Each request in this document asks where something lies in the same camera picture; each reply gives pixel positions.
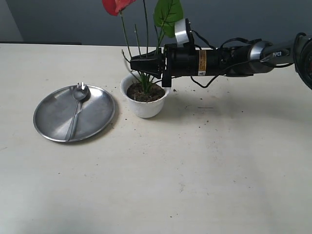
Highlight red artificial flower stem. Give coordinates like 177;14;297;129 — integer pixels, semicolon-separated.
102;0;183;96

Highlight round stainless steel plate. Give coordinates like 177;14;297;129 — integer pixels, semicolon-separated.
33;84;116;143

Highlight stainless steel spork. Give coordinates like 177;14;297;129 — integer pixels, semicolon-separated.
65;82;89;142

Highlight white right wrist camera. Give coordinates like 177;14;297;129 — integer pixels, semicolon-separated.
174;19;190;45

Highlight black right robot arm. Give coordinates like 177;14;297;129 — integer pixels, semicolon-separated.
130;33;312;88

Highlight white scalloped flower pot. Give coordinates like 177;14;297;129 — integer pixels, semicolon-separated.
120;72;171;118

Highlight dark contents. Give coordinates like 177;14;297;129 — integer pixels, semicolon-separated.
126;83;165;102

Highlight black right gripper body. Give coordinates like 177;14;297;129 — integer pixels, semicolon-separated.
161;44;234;87

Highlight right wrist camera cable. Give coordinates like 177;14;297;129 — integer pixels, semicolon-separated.
190;29;293;89

